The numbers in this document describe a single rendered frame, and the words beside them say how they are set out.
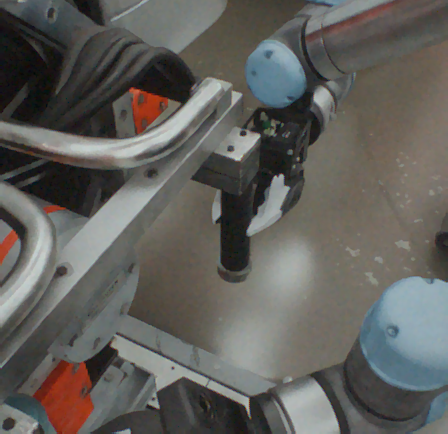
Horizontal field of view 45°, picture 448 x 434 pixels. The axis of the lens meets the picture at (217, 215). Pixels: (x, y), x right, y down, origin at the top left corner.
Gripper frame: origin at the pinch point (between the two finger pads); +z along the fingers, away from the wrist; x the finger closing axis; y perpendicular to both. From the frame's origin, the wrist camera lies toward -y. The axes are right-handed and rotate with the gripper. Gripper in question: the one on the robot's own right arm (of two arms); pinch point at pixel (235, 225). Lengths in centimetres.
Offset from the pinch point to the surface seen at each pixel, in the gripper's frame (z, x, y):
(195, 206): -75, -49, -82
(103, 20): -23.3, -33.5, 8.1
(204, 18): -55, -33, -4
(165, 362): -16, -25, -75
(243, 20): -208, -93, -82
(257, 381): -21, -3, -75
